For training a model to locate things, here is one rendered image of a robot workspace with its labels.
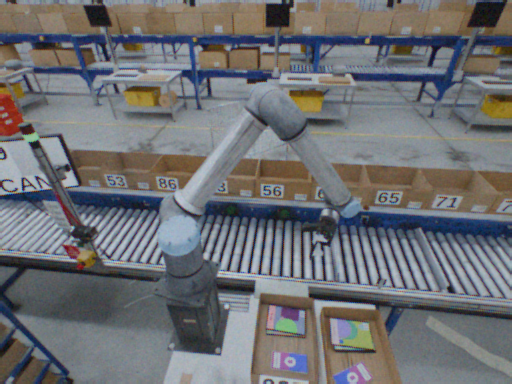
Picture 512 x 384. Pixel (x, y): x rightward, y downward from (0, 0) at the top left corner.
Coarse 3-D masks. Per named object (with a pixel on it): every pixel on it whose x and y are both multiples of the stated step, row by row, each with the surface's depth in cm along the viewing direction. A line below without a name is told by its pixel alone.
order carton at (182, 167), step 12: (168, 156) 226; (180, 156) 225; (192, 156) 223; (204, 156) 222; (156, 168) 214; (168, 168) 233; (180, 168) 232; (192, 168) 230; (156, 180) 205; (180, 180) 202
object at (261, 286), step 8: (256, 280) 162; (264, 280) 162; (256, 288) 158; (264, 288) 158; (272, 288) 158; (280, 288) 158; (288, 288) 158; (296, 288) 158; (304, 288) 158; (304, 296) 154
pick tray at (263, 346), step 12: (264, 300) 148; (276, 300) 147; (288, 300) 145; (300, 300) 144; (312, 300) 143; (264, 312) 146; (312, 312) 143; (264, 324) 140; (312, 324) 140; (264, 336) 136; (276, 336) 135; (312, 336) 135; (264, 348) 131; (276, 348) 131; (288, 348) 131; (300, 348) 131; (312, 348) 131; (252, 360) 119; (264, 360) 127; (312, 360) 127; (252, 372) 118; (264, 372) 123; (276, 372) 123; (288, 372) 123; (312, 372) 123
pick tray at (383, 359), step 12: (324, 312) 141; (336, 312) 140; (348, 312) 139; (360, 312) 139; (372, 312) 138; (324, 324) 140; (372, 324) 140; (324, 336) 128; (372, 336) 135; (384, 336) 129; (324, 348) 127; (384, 348) 128; (324, 360) 126; (336, 360) 126; (348, 360) 126; (360, 360) 126; (372, 360) 126; (384, 360) 126; (336, 372) 123; (372, 372) 122; (384, 372) 122; (396, 372) 116
